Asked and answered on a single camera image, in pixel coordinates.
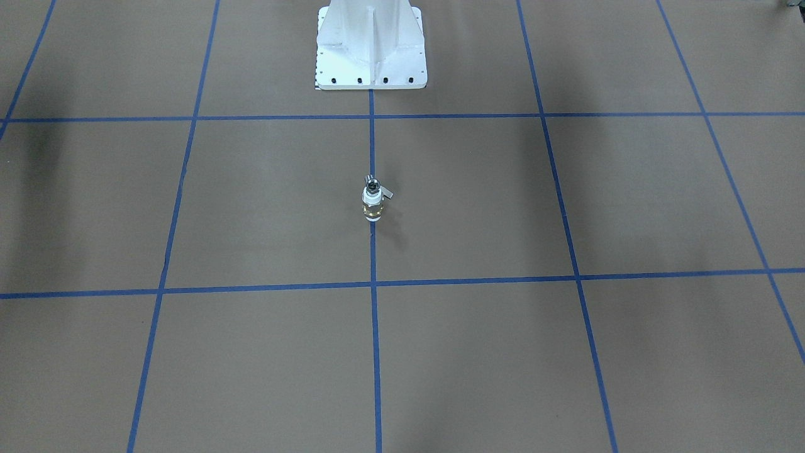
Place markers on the chrome metal pipe fitting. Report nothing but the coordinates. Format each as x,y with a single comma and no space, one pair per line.
373,183

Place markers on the brown paper table cover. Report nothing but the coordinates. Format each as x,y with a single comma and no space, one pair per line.
595,242

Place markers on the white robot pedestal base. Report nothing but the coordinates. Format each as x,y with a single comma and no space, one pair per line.
370,45

